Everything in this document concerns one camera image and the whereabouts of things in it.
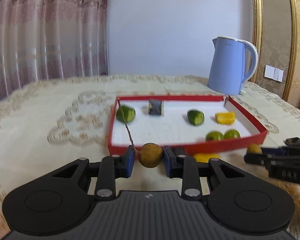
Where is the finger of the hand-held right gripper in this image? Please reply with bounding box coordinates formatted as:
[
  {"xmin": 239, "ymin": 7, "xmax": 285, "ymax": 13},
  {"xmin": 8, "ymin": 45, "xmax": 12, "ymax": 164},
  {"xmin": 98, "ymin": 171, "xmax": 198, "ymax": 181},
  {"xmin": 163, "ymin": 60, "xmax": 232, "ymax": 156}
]
[
  {"xmin": 243, "ymin": 153, "xmax": 274, "ymax": 167},
  {"xmin": 261, "ymin": 147, "xmax": 291, "ymax": 156}
]

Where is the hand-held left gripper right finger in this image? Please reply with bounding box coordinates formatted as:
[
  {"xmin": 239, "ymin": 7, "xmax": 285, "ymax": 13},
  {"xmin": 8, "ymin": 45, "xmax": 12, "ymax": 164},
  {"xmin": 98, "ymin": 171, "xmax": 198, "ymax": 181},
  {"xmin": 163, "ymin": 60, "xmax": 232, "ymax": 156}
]
[{"xmin": 163, "ymin": 145, "xmax": 253, "ymax": 197}]

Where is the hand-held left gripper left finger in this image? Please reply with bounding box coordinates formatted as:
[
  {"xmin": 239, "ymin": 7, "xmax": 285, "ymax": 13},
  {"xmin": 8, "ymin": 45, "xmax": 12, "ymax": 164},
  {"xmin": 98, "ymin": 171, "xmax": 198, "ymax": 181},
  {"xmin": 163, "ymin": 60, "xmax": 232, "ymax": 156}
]
[{"xmin": 51, "ymin": 145, "xmax": 136, "ymax": 197}]

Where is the brown longan with twig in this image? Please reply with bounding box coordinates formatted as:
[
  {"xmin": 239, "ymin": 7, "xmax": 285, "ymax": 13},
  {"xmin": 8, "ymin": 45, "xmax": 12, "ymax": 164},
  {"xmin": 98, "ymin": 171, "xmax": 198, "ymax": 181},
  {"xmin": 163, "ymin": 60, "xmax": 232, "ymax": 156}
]
[{"xmin": 117, "ymin": 99, "xmax": 164, "ymax": 169}]

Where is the red shallow cardboard tray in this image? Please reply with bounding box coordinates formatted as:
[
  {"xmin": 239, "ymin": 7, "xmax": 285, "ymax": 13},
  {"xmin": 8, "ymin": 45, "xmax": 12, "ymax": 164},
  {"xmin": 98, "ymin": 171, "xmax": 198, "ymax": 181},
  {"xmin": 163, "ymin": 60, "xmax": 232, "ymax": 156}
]
[{"xmin": 107, "ymin": 94, "xmax": 269, "ymax": 157}]

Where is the green tomato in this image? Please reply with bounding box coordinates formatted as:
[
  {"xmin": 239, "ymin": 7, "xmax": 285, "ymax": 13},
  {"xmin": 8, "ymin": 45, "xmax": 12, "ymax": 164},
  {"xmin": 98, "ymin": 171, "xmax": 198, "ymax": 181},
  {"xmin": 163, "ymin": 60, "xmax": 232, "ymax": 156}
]
[
  {"xmin": 205, "ymin": 130, "xmax": 225, "ymax": 142},
  {"xmin": 224, "ymin": 129, "xmax": 241, "ymax": 140}
]

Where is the green cucumber piece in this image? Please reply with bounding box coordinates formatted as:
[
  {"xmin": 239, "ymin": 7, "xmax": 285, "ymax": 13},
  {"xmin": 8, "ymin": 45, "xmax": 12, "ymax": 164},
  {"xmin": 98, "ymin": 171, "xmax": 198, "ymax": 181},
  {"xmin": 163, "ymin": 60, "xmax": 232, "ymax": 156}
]
[
  {"xmin": 116, "ymin": 105, "xmax": 136, "ymax": 124},
  {"xmin": 187, "ymin": 109, "xmax": 205, "ymax": 126}
]

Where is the dark blue block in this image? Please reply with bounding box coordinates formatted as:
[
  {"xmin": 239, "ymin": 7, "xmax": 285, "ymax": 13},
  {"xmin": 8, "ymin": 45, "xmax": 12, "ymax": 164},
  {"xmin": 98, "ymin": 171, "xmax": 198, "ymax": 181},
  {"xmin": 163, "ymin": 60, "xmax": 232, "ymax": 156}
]
[{"xmin": 148, "ymin": 99, "xmax": 164, "ymax": 117}]

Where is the yellow corn cob piece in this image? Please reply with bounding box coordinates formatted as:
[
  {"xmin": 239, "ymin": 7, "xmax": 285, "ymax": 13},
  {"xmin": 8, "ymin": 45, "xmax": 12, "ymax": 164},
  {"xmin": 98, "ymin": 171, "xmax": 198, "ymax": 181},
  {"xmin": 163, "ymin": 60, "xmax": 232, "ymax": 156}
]
[
  {"xmin": 193, "ymin": 153, "xmax": 220, "ymax": 162},
  {"xmin": 215, "ymin": 112, "xmax": 236, "ymax": 125}
]

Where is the cream embroidered tablecloth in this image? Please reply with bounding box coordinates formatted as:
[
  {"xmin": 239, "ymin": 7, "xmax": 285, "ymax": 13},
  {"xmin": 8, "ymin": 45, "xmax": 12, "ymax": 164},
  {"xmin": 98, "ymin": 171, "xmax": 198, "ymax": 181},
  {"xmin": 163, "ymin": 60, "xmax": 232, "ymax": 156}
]
[{"xmin": 0, "ymin": 74, "xmax": 300, "ymax": 240}]

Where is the blue electric kettle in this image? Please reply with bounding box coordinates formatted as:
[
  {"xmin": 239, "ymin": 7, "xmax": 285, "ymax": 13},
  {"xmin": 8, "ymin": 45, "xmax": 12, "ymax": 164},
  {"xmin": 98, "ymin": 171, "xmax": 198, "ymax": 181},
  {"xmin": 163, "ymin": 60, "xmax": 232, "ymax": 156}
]
[{"xmin": 207, "ymin": 36, "xmax": 259, "ymax": 96}]

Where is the gold patterned padded panel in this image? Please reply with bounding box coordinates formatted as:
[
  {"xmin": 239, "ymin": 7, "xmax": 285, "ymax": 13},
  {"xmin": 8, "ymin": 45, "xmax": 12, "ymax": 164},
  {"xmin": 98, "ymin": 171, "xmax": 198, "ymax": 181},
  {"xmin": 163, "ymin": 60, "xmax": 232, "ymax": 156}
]
[{"xmin": 260, "ymin": 0, "xmax": 291, "ymax": 98}]

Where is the pink patterned curtain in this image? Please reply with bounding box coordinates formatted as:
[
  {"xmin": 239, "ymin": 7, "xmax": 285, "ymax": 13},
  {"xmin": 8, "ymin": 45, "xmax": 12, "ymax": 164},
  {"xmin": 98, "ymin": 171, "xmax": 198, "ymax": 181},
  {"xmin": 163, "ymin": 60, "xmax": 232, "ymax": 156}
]
[{"xmin": 0, "ymin": 0, "xmax": 109, "ymax": 108}]

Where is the white wall switch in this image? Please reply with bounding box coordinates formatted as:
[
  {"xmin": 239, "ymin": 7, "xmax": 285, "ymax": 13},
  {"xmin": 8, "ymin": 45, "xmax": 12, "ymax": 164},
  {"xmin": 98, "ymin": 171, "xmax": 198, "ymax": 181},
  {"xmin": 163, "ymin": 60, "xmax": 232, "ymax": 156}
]
[{"xmin": 264, "ymin": 64, "xmax": 284, "ymax": 82}]

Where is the gold frame strip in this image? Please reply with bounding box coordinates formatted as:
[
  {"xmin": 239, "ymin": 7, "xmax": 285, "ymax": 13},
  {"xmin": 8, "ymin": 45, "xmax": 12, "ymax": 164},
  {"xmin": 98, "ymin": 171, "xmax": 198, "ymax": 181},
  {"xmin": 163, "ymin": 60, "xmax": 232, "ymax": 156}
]
[
  {"xmin": 251, "ymin": 0, "xmax": 263, "ymax": 86},
  {"xmin": 282, "ymin": 0, "xmax": 298, "ymax": 103}
]

